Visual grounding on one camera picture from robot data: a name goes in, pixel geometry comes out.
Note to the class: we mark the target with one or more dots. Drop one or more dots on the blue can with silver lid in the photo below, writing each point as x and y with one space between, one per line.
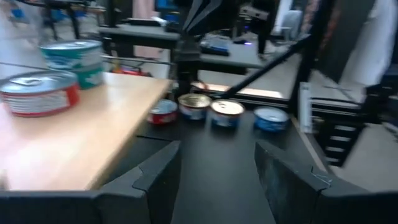
270 119

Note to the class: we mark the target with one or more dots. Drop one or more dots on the black keyboard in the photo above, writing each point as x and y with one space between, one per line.
214 46

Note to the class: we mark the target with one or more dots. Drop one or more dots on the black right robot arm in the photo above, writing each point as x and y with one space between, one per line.
186 62

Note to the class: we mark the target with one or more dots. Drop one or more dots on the red can with silver lid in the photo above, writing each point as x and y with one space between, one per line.
161 113
40 99

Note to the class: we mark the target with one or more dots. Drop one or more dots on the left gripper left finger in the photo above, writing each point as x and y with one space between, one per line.
93 208

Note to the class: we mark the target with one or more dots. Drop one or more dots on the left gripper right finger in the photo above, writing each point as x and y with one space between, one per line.
326 208

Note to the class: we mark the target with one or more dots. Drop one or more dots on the silver aluminium post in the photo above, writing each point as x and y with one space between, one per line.
304 105

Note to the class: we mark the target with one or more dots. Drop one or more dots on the black table mat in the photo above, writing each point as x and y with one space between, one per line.
217 161

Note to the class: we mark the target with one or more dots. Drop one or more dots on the grey desk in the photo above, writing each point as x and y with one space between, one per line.
242 57
140 32

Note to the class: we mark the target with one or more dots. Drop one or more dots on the teal skipjack tuna can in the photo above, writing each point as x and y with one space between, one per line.
71 56
91 79

